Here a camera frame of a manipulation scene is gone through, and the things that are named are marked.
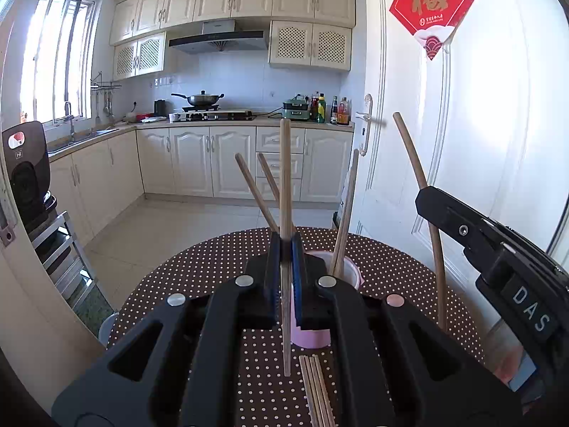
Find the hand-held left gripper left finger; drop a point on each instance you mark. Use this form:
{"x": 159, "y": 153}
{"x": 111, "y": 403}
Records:
{"x": 275, "y": 282}

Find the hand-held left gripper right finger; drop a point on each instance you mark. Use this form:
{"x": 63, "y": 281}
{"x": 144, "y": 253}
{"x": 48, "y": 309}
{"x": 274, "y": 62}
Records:
{"x": 297, "y": 282}

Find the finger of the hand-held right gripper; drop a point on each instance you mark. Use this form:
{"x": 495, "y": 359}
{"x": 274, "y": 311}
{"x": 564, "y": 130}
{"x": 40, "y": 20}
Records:
{"x": 449, "y": 218}

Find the pink cup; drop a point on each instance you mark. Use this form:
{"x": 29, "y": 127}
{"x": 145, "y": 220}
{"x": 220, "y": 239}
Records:
{"x": 311, "y": 339}

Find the cardboard box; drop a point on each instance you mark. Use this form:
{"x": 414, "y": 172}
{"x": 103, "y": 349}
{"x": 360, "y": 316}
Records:
{"x": 337, "y": 222}

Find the polka dot round table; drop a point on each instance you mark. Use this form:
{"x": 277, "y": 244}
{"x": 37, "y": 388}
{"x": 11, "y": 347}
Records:
{"x": 200, "y": 267}

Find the white door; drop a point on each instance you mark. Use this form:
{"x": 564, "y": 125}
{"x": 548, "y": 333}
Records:
{"x": 489, "y": 142}

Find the orange label bottle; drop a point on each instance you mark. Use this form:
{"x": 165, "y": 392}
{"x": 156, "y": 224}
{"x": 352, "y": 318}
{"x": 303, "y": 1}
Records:
{"x": 343, "y": 114}

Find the white base cabinets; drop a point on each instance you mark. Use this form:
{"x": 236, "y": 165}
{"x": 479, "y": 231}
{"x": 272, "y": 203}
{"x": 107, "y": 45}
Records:
{"x": 191, "y": 160}

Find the dark sauce bottle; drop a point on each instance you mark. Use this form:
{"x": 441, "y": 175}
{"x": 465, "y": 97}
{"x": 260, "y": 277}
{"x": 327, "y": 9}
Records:
{"x": 334, "y": 113}

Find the green bottle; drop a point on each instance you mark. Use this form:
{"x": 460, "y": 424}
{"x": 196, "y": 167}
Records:
{"x": 321, "y": 111}

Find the green countertop appliance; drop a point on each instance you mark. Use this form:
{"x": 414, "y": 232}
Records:
{"x": 295, "y": 110}

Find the red liquid bottle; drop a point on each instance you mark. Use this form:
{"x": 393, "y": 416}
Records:
{"x": 314, "y": 109}

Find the grey trash bin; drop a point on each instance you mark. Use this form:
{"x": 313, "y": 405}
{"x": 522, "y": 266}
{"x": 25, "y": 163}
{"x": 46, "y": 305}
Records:
{"x": 108, "y": 329}

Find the gas stove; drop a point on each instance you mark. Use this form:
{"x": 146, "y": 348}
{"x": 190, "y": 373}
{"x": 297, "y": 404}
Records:
{"x": 218, "y": 114}

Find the steel wok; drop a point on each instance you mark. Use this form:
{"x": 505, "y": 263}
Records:
{"x": 202, "y": 99}

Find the white plate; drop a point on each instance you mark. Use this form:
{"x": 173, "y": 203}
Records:
{"x": 153, "y": 118}

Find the black kettle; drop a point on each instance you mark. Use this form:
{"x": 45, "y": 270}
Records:
{"x": 159, "y": 107}

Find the metal shelf rack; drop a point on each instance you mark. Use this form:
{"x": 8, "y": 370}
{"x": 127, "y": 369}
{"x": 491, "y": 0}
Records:
{"x": 62, "y": 249}

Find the steel sink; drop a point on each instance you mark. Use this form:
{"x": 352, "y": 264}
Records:
{"x": 84, "y": 138}

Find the range hood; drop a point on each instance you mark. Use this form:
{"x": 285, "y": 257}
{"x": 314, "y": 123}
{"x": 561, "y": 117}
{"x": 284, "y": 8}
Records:
{"x": 218, "y": 40}

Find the metal faucet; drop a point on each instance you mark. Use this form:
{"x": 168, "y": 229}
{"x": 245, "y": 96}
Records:
{"x": 70, "y": 120}

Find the black countertop appliance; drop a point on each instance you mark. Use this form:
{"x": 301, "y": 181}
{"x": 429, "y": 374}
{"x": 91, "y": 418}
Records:
{"x": 26, "y": 173}

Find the barred window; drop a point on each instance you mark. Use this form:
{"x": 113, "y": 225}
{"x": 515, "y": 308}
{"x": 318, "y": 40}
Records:
{"x": 58, "y": 58}

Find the wide lattice door wall cabinet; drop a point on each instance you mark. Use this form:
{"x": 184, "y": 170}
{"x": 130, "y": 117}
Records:
{"x": 311, "y": 44}

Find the wall utensil rack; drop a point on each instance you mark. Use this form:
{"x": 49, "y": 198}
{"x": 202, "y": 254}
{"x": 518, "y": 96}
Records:
{"x": 106, "y": 85}

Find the small lattice door wall cabinet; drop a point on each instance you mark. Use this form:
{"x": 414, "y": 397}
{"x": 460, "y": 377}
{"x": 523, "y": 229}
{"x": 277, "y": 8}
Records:
{"x": 138, "y": 55}

